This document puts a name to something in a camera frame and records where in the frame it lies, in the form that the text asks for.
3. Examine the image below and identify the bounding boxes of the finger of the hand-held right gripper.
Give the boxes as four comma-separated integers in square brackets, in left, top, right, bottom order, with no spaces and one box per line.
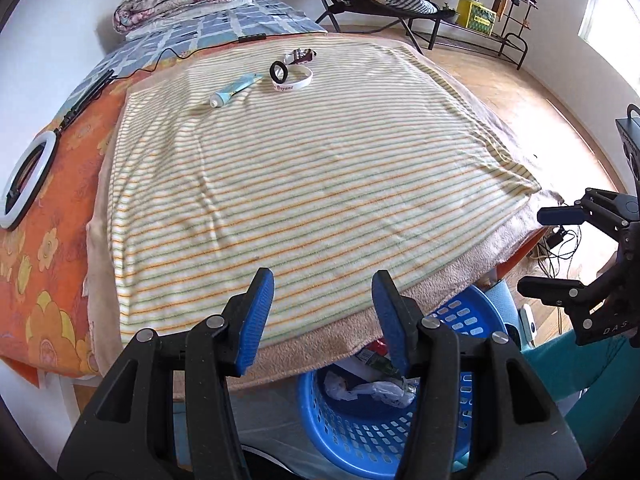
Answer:
[517,275,608,328]
[537,187,632,233]

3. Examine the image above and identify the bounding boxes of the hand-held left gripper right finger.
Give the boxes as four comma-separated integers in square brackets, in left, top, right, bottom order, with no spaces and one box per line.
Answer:
[371,270,588,480]

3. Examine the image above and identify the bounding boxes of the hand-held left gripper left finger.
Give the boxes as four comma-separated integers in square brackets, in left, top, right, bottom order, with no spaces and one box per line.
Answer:
[57,267,276,480]

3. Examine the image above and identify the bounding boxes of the green and white carton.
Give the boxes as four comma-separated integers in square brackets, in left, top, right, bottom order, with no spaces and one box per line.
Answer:
[356,350,401,376]

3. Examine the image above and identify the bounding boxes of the white plastic bag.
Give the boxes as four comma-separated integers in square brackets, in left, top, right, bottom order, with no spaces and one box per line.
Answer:
[325,372,417,409]

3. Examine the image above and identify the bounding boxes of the blue plastic basket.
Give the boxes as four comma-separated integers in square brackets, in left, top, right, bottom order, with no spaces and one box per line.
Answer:
[298,287,508,468]

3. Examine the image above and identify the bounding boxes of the white round device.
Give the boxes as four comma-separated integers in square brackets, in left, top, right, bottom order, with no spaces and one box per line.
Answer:
[519,305,539,347]

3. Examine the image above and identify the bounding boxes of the light blue plastic container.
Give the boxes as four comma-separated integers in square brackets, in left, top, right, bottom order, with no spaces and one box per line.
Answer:
[484,282,521,332]

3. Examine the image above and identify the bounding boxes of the beige blanket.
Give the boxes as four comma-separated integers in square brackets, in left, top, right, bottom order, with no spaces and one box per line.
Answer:
[85,32,566,393]

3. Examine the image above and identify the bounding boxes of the person's teal trouser leg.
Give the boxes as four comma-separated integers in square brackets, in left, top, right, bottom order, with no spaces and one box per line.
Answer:
[520,332,640,413]

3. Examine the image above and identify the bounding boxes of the striped yellow blanket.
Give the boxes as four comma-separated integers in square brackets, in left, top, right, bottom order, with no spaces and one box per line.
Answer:
[107,35,543,353]

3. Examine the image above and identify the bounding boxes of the black clothes rack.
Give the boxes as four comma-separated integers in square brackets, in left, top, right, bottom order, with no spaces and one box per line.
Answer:
[427,0,551,71]

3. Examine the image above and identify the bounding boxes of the window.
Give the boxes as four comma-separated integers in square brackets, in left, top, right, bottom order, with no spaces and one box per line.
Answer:
[577,0,640,68]

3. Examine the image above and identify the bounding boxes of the orange floral bed sheet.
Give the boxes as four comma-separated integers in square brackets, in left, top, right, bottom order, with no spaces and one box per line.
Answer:
[0,35,132,387]

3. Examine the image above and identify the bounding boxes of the yellow plastic crate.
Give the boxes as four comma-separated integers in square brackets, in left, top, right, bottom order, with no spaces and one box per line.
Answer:
[456,0,497,36]

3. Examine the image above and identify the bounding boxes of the light blue tube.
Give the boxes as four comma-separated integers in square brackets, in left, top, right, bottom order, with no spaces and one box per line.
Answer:
[209,73,264,109]

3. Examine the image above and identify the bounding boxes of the white wristband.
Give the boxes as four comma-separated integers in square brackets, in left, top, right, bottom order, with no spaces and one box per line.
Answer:
[272,65,315,92]

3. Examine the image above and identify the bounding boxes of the grey striped garment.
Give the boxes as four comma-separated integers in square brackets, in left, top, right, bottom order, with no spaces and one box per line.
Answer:
[382,0,436,15]

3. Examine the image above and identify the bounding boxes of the small striped snack wrapper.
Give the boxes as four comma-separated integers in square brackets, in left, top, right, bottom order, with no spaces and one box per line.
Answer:
[282,47,319,65]

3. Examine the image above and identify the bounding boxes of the black folding chair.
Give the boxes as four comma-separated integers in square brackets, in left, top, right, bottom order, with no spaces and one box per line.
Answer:
[306,0,453,56]

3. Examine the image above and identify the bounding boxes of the blue plaid bed sheet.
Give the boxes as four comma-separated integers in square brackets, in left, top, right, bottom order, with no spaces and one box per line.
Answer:
[65,0,328,111]

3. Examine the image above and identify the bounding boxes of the tangled black floor cables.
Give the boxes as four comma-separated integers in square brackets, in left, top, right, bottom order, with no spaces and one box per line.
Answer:
[529,225,584,279]

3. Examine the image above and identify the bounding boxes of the white ring light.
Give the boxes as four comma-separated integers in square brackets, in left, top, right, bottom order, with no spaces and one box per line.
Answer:
[0,67,116,231]

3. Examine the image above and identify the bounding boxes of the black cable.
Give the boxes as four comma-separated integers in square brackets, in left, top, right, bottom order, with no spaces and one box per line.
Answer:
[114,35,251,79]

